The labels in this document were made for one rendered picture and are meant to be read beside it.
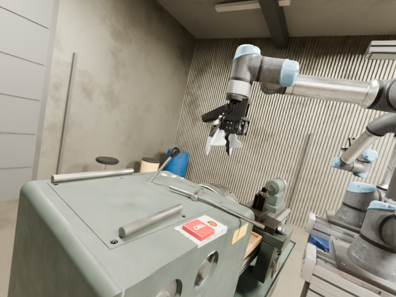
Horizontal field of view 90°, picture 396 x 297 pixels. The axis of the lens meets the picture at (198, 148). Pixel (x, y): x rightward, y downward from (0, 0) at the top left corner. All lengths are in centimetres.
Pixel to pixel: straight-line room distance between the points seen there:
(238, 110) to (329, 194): 388
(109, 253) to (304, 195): 417
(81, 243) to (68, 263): 3
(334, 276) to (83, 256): 82
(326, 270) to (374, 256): 16
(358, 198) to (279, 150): 310
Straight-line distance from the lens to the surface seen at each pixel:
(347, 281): 97
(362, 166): 170
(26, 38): 335
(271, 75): 66
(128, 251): 43
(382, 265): 95
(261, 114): 451
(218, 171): 479
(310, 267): 96
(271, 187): 200
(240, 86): 64
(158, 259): 42
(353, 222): 141
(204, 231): 51
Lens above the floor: 151
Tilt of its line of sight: 7 degrees down
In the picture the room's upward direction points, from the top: 13 degrees clockwise
